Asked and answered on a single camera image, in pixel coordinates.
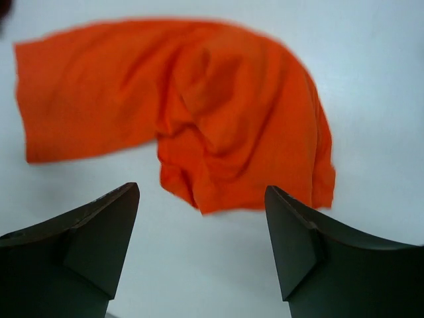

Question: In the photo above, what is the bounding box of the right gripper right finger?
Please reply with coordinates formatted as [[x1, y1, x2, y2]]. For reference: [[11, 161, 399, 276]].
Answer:
[[265, 186, 423, 318]]

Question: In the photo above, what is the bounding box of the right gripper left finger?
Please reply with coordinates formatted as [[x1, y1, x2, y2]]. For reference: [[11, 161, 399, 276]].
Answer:
[[1, 182, 140, 318]]

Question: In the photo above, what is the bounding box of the orange t shirt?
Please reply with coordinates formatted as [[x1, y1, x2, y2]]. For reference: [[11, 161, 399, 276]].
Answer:
[[15, 19, 336, 213]]

